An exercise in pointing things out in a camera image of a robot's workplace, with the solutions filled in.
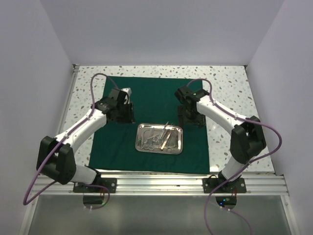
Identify dark green surgical cloth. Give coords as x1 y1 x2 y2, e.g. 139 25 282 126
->
89 76 210 174

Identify steel instrument tray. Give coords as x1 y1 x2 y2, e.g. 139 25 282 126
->
135 123 183 155

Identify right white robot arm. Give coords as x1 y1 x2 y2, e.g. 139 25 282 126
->
175 86 267 193

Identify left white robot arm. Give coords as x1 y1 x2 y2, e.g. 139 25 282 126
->
36 88 134 192

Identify steel surgical scissors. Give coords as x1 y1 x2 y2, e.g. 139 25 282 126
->
141 129 159 151

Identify steel forceps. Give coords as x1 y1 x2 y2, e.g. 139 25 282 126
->
150 122 170 149

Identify steel tweezers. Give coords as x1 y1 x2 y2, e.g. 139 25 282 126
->
160 130 171 151

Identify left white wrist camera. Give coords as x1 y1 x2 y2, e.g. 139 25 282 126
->
121 88 132 102

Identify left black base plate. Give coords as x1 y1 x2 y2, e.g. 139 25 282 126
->
73 178 117 193

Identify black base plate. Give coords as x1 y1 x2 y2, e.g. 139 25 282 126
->
73 178 117 193
202 175 247 193

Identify aluminium mounting rail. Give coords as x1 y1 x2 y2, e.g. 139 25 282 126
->
31 172 289 196

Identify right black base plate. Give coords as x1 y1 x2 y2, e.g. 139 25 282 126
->
202 175 247 193

